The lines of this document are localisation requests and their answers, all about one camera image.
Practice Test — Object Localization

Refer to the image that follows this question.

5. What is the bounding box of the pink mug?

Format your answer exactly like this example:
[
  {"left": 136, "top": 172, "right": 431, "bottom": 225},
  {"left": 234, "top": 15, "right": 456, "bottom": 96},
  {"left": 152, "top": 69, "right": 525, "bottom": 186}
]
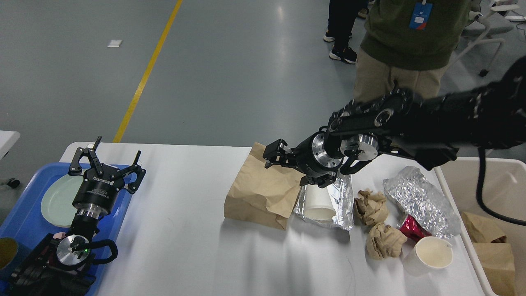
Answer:
[{"left": 53, "top": 232, "right": 66, "bottom": 240}]

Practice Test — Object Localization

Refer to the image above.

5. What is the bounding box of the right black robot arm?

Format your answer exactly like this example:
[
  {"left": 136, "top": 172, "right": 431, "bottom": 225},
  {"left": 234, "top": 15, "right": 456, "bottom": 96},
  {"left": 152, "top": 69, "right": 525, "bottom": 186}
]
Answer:
[{"left": 262, "top": 57, "right": 526, "bottom": 226}]

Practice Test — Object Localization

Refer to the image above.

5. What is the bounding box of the upright white paper cup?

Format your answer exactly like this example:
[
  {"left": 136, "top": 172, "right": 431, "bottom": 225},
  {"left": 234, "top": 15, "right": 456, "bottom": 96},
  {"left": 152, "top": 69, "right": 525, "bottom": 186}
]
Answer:
[{"left": 403, "top": 236, "right": 453, "bottom": 277}]

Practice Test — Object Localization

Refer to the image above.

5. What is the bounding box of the lower crumpled brown paper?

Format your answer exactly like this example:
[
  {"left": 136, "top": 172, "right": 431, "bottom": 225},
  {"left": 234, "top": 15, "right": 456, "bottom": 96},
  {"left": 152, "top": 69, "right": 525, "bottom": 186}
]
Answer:
[{"left": 366, "top": 223, "right": 408, "bottom": 260}]

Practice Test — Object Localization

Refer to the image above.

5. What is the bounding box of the person in khaki trousers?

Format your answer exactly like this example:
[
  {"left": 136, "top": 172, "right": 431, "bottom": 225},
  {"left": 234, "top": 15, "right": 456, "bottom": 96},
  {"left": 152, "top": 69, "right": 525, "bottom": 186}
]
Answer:
[{"left": 353, "top": 0, "right": 472, "bottom": 102}]

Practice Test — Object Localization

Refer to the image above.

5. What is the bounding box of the blue-grey mug yellow inside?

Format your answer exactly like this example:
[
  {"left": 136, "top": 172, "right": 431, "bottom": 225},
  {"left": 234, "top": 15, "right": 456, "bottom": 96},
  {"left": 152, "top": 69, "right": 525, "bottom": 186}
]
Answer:
[{"left": 0, "top": 237, "right": 31, "bottom": 281}]

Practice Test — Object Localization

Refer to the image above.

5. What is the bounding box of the crumpled aluminium foil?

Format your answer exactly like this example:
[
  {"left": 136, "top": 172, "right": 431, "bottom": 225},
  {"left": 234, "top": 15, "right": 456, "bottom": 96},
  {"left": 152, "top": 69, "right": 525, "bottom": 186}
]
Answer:
[{"left": 383, "top": 166, "right": 461, "bottom": 239}]

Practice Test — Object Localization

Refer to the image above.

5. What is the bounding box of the red foil wrapper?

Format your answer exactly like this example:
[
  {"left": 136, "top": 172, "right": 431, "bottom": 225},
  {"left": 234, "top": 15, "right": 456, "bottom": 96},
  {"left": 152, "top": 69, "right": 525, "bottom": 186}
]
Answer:
[{"left": 397, "top": 214, "right": 432, "bottom": 243}]

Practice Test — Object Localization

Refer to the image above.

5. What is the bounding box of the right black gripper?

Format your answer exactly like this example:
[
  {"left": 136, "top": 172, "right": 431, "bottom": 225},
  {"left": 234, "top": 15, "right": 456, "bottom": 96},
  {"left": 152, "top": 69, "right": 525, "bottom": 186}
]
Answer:
[{"left": 263, "top": 132, "right": 344, "bottom": 188}]

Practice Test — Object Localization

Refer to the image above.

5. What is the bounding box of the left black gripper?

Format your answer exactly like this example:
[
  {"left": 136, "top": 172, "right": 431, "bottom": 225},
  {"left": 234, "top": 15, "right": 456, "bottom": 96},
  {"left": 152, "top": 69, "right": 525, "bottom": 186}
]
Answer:
[{"left": 68, "top": 136, "right": 146, "bottom": 219}]

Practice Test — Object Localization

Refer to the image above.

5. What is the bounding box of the crumpled brown paper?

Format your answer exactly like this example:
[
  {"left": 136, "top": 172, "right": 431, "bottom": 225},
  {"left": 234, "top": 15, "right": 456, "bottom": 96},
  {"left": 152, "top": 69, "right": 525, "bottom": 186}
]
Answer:
[
  {"left": 366, "top": 223, "right": 408, "bottom": 260},
  {"left": 354, "top": 189, "right": 390, "bottom": 226}
]

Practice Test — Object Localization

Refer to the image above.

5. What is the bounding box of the right white office chair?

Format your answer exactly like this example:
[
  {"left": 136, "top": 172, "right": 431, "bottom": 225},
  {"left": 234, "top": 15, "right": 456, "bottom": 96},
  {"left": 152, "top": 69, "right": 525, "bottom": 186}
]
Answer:
[{"left": 448, "top": 0, "right": 520, "bottom": 77}]

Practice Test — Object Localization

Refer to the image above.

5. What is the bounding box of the blue plastic tray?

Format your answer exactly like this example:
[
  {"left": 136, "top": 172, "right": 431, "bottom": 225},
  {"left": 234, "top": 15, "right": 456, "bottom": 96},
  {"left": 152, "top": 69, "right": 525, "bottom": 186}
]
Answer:
[{"left": 0, "top": 163, "right": 136, "bottom": 296}]

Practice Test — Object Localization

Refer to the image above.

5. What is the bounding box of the aluminium foil tray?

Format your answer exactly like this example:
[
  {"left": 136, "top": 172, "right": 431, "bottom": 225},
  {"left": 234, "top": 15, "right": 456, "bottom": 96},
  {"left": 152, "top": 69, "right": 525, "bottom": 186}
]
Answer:
[{"left": 293, "top": 177, "right": 354, "bottom": 231}]

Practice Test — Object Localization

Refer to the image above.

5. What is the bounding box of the brown paper bag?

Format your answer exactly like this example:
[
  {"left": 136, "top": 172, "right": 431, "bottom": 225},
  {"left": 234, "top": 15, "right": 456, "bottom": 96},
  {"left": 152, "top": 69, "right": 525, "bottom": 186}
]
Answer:
[
  {"left": 224, "top": 142, "right": 303, "bottom": 231},
  {"left": 473, "top": 243, "right": 517, "bottom": 296}
]

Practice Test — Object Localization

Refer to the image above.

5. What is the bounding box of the person in black trousers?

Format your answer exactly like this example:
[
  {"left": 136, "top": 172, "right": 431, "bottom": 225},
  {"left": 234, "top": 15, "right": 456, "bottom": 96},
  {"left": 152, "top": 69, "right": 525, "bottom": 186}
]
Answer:
[{"left": 323, "top": 0, "right": 368, "bottom": 64}]

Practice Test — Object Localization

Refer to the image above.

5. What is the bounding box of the beige plastic bin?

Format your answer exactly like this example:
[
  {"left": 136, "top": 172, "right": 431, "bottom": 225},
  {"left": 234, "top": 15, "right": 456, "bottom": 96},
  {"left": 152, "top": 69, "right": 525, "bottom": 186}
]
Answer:
[{"left": 434, "top": 157, "right": 526, "bottom": 296}]

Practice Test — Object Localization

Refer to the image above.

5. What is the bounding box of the light green plate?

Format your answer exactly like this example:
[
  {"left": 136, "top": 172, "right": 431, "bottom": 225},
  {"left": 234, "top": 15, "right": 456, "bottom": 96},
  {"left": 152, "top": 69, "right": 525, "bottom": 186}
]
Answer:
[{"left": 41, "top": 174, "right": 84, "bottom": 227}]

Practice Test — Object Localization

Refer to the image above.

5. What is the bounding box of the brown bag in bin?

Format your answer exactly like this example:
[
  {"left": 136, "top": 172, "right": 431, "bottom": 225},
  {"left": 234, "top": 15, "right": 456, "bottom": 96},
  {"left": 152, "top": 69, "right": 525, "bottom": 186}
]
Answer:
[{"left": 461, "top": 212, "right": 507, "bottom": 243}]

